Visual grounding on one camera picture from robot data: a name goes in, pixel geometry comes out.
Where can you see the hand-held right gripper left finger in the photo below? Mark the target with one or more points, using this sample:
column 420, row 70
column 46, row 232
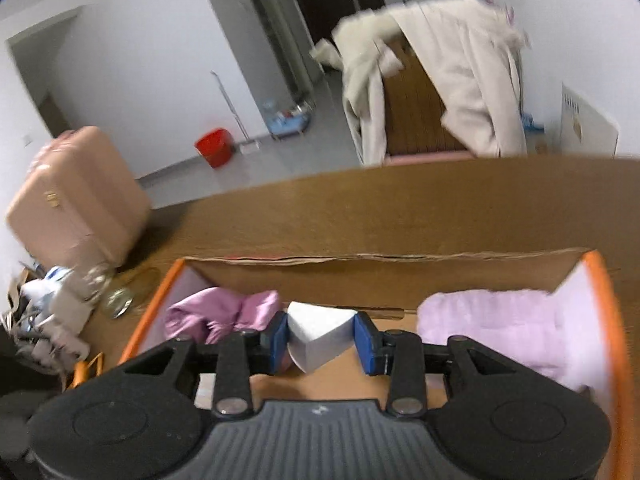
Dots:
column 280, row 342

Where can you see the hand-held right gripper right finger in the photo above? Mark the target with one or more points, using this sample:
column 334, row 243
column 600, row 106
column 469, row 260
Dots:
column 364, row 345

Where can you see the white wedge sponge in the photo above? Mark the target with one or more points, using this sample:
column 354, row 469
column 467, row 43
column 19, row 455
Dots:
column 320, row 335

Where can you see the purple satin scrunchie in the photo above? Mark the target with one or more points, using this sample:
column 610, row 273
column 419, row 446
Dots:
column 220, row 310

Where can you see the orange cardboard box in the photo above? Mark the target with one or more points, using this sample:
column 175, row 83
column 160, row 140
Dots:
column 400, row 280

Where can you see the lavender fluffy towel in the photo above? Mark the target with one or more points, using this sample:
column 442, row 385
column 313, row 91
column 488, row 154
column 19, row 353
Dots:
column 500, row 325

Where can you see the clear drinking glass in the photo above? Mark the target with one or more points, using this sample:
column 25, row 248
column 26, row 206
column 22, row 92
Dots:
column 119, row 297

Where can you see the orange cloth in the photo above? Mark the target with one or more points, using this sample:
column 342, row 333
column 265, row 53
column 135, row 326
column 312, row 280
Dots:
column 87, row 370

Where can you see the red bucket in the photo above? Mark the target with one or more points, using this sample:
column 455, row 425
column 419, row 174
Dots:
column 214, row 149

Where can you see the low blue shelf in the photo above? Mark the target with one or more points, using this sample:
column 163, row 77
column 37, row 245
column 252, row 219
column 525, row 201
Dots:
column 290, row 122

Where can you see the white mop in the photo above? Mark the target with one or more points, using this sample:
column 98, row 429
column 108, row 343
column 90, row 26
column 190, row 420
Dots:
column 237, row 120

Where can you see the wooden chair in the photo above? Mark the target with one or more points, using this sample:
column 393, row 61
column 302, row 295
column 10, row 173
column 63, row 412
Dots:
column 415, row 110

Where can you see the pink suitcase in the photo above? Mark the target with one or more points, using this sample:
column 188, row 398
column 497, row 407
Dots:
column 80, row 195

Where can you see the blue packet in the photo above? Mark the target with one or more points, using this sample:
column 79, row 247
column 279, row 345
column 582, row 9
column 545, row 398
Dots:
column 532, row 125

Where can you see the beige coat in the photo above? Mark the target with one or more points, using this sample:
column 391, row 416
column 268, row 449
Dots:
column 475, row 70

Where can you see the white flat board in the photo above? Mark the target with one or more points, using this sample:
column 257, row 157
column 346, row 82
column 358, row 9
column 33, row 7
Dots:
column 587, row 125

